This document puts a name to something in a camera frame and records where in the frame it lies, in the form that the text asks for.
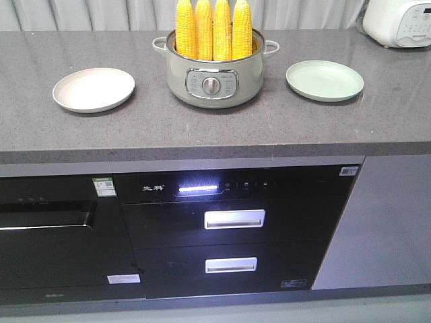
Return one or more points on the cream round plate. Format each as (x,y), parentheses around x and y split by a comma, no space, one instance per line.
(93,90)

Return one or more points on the black built-in dishwasher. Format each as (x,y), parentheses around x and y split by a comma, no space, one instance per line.
(64,239)

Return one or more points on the light green round plate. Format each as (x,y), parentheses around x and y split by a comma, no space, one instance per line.
(324,81)

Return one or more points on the white cabinet door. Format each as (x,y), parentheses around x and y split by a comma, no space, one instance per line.
(383,237)

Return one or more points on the grey curtain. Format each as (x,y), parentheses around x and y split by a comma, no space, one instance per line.
(122,15)

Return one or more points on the yellow corn cob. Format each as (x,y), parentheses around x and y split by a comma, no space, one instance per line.
(186,41)
(222,31)
(242,30)
(204,30)

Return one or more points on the green electric cooking pot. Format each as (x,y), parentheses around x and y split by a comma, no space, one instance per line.
(215,84)

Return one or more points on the black drawer sterilizer cabinet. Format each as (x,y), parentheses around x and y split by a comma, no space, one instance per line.
(232,231)

